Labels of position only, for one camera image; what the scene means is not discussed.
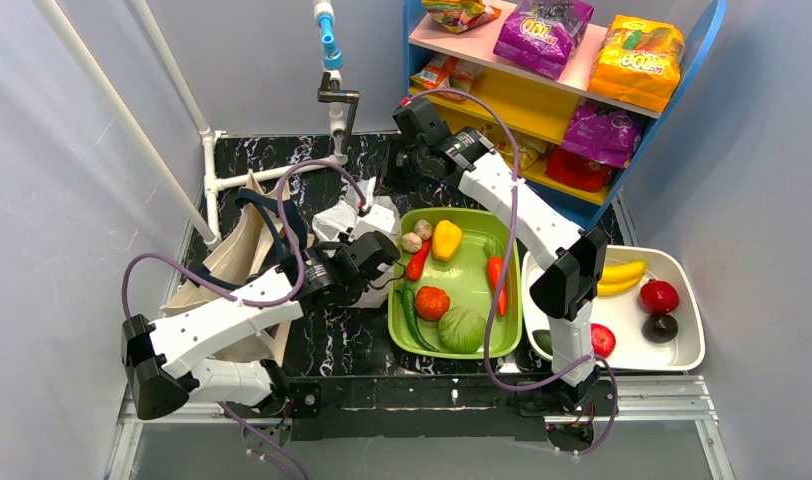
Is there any green cabbage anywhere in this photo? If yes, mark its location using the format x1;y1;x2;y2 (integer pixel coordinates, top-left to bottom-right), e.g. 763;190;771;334
438;306;487;354

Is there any yellow clear snack packet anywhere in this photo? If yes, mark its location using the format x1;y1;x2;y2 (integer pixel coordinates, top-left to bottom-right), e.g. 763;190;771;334
480;123;551;172

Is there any orange pumpkin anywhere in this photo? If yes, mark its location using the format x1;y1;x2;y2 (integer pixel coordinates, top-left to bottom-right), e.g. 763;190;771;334
413;286;451;322

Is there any green chili pepper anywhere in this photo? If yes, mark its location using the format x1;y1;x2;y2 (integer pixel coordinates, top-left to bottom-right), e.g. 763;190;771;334
398;282;440;353

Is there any red snack packet right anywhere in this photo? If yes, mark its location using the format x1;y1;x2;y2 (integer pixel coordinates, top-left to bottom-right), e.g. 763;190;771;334
545;147;614;193

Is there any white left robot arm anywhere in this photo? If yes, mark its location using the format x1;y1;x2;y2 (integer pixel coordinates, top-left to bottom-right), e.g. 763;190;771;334
121;231;400;420

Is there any colourful blue shelf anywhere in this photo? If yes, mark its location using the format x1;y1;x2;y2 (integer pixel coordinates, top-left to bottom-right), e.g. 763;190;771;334
403;1;727;228

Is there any dark mangosteen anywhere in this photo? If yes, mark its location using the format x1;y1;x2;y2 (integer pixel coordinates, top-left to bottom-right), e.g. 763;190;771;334
641;314;679;344

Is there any purple snack bag top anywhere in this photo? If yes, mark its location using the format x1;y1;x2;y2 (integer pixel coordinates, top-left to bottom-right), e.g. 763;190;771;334
493;0;594;80

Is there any red apple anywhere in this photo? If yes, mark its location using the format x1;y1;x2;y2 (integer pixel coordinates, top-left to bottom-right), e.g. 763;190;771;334
591;323;616;358

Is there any purple snack bag lower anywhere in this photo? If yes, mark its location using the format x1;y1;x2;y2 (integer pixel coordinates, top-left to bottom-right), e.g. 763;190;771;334
561;99;648;169

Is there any yellow snack bag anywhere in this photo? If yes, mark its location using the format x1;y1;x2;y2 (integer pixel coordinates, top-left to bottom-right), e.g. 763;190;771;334
588;15;685;113

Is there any red pomegranate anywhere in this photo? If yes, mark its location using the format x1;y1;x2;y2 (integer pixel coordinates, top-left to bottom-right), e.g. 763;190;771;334
639;280;680;315

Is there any orange carrot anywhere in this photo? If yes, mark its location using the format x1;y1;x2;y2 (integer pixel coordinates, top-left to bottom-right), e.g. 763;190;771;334
485;238;508;317

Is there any white pvc pipe frame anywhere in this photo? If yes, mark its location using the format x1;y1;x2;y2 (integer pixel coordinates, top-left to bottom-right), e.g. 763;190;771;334
33;0;350;248

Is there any green avocado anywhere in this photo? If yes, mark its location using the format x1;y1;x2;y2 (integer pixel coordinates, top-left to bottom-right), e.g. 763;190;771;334
532;329;553;357

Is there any yellow banana bunch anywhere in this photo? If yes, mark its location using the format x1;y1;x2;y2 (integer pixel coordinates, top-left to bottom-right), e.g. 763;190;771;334
597;260;648;297

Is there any small red chili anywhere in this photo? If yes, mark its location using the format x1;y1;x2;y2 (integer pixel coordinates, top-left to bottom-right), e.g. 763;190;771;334
404;240;431;282

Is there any garlic bulb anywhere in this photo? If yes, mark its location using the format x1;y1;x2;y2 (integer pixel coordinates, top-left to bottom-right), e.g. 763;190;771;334
413;219;433;241
400;232;424;254

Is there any white plastic grocery bag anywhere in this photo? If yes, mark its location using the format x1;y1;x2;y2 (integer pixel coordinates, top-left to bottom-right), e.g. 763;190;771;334
311;175;402;311

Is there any orange green snack bag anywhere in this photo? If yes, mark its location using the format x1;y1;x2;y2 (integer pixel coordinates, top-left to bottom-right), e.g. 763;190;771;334
421;0;502;34

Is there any floral canvas tote bag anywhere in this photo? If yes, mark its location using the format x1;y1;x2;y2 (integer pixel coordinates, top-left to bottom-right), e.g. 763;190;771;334
190;185;308;365

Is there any yellow bell pepper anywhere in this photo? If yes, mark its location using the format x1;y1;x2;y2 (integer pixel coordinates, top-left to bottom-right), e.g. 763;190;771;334
431;220;464;262

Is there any orange noodle packet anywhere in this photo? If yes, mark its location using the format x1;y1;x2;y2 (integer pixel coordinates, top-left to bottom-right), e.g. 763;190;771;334
410;53;484;92

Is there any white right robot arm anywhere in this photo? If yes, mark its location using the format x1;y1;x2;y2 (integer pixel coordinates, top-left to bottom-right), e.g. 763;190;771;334
383;97;607;394

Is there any white plastic tray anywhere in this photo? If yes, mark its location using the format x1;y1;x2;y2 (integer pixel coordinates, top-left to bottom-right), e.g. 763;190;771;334
521;245;707;373

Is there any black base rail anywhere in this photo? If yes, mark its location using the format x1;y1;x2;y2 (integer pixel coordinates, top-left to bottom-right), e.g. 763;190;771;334
223;370;619;444

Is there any green plastic tray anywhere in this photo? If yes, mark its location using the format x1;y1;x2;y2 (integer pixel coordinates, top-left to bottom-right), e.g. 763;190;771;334
388;207;523;360

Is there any purple snack bag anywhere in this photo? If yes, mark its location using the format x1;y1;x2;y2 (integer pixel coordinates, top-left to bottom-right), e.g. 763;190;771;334
493;0;594;80
561;99;648;169

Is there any black clamp on pipe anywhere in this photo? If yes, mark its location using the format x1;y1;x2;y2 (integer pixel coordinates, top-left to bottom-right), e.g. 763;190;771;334
317;69;360;155

